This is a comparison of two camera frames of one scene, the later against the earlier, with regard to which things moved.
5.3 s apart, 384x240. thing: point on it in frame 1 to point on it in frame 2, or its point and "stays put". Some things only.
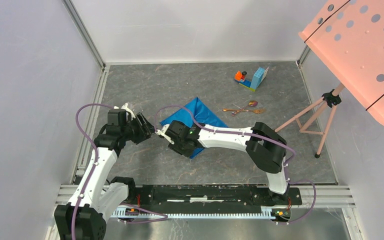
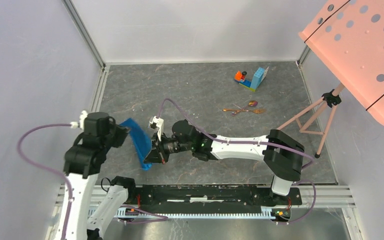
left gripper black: x=145 y=131 to x=123 y=132
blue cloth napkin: x=201 y=114 to x=142 y=141
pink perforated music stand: x=362 y=42 stays put
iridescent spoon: x=251 y=103 stays put
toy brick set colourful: x=256 y=80 stays put
